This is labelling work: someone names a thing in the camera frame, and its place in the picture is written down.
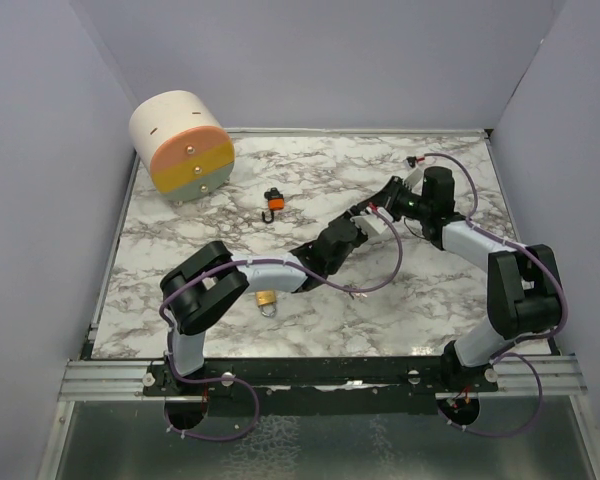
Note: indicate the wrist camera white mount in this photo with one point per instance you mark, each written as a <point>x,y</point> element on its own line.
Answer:
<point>372,221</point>
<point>414,172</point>

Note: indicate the brass padlock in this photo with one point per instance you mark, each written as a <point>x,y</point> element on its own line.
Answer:
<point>266,302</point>

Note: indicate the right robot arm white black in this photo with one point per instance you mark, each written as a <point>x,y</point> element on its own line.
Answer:
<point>524,296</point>

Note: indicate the cream cylindrical drawer box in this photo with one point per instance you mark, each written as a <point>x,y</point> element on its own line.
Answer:
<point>185,150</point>

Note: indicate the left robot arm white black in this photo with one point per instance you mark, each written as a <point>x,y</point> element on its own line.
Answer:
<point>204,287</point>

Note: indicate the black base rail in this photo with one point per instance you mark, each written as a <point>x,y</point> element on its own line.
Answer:
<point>317,385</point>

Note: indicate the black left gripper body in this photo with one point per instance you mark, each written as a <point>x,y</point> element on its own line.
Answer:
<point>346,216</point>

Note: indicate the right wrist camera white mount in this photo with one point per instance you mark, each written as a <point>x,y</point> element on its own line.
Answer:
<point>414,172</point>

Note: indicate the black-headed key bunch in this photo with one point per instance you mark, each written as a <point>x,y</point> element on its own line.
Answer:
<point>273,193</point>

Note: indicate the orange black padlock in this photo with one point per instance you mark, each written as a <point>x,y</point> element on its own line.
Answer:
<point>273,206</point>

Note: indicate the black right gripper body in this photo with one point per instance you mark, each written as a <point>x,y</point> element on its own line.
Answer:
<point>401,202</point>

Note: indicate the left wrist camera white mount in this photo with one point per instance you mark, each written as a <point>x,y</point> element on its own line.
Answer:
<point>372,221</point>

